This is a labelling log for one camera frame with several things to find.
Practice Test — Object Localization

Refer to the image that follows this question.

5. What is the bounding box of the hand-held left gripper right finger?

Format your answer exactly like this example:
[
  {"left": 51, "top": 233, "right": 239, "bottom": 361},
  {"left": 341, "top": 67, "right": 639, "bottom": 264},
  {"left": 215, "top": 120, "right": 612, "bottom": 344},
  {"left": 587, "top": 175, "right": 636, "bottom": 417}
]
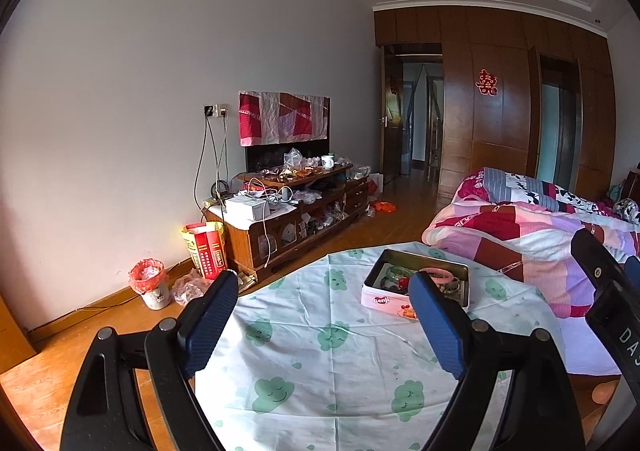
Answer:
[{"left": 408, "top": 272, "right": 586, "bottom": 451}]

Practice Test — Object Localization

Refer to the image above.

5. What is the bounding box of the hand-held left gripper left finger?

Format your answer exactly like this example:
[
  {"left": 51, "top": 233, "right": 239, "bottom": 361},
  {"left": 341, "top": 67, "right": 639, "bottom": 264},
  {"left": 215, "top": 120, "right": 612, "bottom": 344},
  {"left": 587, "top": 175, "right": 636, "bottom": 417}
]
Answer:
[{"left": 59, "top": 269, "right": 240, "bottom": 451}]

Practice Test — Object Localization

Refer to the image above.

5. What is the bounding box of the coral pink bangle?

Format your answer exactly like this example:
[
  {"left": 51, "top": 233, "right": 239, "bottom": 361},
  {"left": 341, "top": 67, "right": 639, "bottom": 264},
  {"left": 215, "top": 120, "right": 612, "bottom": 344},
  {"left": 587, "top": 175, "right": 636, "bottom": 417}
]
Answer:
[{"left": 416, "top": 267, "right": 460, "bottom": 286}]

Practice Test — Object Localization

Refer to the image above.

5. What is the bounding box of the pink tin box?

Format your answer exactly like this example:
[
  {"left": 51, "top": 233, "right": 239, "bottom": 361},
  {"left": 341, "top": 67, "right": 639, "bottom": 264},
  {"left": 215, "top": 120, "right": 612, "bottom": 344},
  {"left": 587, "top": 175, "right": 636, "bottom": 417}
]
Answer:
[{"left": 361, "top": 248, "right": 471, "bottom": 309}]

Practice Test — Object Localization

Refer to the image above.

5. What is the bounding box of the person's right hand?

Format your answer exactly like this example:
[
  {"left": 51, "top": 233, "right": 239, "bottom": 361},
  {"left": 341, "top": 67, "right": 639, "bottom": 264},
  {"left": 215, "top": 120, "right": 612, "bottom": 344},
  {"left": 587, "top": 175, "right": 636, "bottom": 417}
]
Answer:
[{"left": 591, "top": 379, "right": 622, "bottom": 404}]

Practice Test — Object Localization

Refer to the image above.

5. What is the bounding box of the white bed sheet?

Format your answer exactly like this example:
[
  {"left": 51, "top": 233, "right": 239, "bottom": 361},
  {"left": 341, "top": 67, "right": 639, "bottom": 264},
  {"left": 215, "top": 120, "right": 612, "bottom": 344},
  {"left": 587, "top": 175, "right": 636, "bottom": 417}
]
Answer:
[{"left": 542, "top": 291, "right": 623, "bottom": 377}]

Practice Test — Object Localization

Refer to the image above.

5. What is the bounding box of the clear plastic bag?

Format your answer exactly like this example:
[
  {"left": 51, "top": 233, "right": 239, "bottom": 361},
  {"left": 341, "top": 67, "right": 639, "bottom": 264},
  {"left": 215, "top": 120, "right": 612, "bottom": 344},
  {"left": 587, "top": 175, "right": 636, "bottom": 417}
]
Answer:
[
  {"left": 171, "top": 268, "right": 213, "bottom": 307},
  {"left": 284, "top": 147, "right": 321, "bottom": 172}
]

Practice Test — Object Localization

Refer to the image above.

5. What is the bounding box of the black white patterned cloth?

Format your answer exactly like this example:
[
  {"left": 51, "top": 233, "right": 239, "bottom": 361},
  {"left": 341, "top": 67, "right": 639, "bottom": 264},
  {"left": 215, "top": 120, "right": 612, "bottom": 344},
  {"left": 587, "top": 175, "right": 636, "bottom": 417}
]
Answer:
[{"left": 612, "top": 198, "right": 640, "bottom": 224}]

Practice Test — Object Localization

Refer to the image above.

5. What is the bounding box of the white trash bin red liner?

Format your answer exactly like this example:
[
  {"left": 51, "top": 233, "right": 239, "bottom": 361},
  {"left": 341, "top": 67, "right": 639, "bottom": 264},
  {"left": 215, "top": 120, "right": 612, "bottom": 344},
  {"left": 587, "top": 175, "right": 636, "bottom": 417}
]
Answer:
[{"left": 128, "top": 258, "right": 172, "bottom": 309}]

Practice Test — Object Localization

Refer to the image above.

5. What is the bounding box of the red carton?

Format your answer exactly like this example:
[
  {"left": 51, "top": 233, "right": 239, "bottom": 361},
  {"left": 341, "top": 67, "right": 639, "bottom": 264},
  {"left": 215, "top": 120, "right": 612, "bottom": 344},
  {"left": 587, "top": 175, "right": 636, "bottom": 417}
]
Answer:
[{"left": 192, "top": 231, "right": 228, "bottom": 280}]

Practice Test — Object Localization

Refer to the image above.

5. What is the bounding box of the green bangle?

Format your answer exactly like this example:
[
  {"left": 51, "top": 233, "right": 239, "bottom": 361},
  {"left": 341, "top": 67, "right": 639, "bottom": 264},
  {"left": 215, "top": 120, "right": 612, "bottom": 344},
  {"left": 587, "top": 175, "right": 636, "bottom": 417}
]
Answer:
[{"left": 381, "top": 265, "right": 417, "bottom": 282}]

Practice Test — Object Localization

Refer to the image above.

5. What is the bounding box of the yellow printed bag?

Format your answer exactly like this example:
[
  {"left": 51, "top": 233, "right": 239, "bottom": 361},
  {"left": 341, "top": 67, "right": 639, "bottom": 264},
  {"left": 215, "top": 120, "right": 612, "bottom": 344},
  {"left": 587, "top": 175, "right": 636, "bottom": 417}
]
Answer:
[{"left": 181, "top": 222, "right": 227, "bottom": 277}]

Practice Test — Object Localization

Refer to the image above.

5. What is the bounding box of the pink patchwork quilt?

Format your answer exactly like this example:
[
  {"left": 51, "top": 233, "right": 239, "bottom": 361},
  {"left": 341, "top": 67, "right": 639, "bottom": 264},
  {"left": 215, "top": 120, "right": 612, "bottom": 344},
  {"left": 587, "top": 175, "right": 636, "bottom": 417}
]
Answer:
[{"left": 422, "top": 166, "right": 640, "bottom": 319}]

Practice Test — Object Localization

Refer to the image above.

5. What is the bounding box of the wooden tv cabinet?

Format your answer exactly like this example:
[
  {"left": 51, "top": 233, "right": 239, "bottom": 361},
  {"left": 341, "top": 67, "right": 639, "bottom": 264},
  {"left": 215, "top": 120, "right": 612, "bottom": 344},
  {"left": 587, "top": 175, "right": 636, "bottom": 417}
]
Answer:
[{"left": 205, "top": 163, "right": 371, "bottom": 284}]

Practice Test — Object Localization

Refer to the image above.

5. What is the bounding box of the white green printed tablecloth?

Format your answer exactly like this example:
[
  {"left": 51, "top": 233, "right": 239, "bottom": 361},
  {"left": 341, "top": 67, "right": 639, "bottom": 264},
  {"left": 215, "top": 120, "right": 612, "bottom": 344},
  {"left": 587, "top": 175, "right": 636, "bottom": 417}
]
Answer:
[{"left": 194, "top": 241, "right": 566, "bottom": 451}]

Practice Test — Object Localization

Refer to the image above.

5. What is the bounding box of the white cardboard box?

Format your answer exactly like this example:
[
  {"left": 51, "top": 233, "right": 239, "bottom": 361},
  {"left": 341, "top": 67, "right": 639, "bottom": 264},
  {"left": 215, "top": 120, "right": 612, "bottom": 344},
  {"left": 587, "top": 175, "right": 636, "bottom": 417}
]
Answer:
[{"left": 226, "top": 196, "right": 273, "bottom": 222}]

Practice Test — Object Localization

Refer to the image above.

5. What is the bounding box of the black television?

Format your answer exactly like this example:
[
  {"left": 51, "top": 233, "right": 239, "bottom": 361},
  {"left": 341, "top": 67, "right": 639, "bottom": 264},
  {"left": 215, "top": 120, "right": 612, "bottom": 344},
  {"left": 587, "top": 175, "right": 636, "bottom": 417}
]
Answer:
[{"left": 245, "top": 138, "right": 331, "bottom": 176}]

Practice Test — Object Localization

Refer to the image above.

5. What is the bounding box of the brown wooden door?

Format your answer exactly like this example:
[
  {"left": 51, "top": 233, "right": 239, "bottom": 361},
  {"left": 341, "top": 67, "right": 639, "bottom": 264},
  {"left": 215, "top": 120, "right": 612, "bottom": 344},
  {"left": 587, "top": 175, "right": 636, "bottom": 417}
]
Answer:
[{"left": 380, "top": 46, "right": 406, "bottom": 176}]

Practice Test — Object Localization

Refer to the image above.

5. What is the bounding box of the wooden furniture panel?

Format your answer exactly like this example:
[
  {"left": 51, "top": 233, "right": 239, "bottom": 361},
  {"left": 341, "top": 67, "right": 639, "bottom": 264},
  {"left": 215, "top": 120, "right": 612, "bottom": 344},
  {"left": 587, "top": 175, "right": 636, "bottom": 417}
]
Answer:
[{"left": 0, "top": 291, "right": 38, "bottom": 374}]

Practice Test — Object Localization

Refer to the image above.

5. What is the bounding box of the brown wooden wardrobe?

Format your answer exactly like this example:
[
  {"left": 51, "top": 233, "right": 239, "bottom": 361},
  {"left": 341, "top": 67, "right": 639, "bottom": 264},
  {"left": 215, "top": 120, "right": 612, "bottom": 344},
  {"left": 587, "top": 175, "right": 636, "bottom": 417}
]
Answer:
[{"left": 374, "top": 6, "right": 616, "bottom": 202}]

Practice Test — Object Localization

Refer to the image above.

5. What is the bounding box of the red white cloth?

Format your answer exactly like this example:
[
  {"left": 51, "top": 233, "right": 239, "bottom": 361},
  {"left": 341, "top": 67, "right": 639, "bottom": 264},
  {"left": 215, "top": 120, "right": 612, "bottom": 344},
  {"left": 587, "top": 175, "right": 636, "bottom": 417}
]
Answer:
[{"left": 238, "top": 91, "right": 331, "bottom": 148}]

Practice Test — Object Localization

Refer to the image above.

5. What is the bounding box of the white charger cable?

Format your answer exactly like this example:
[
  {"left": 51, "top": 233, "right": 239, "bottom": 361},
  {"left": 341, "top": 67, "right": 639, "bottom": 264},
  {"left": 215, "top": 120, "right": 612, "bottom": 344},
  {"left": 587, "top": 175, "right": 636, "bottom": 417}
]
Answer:
[{"left": 247, "top": 178, "right": 275, "bottom": 269}]

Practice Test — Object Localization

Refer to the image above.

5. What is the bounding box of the black power cable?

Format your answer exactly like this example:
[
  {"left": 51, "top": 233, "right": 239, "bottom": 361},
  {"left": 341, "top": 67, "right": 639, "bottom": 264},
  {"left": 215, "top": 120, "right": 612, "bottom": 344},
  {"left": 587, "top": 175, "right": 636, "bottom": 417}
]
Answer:
[{"left": 192, "top": 116, "right": 231, "bottom": 212}]

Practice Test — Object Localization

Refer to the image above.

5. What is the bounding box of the red paper wall decoration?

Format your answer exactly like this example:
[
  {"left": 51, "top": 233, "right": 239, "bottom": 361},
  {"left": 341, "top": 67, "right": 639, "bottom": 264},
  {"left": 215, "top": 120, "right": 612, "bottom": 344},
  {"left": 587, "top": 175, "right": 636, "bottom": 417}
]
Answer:
[{"left": 476, "top": 69, "right": 499, "bottom": 96}]

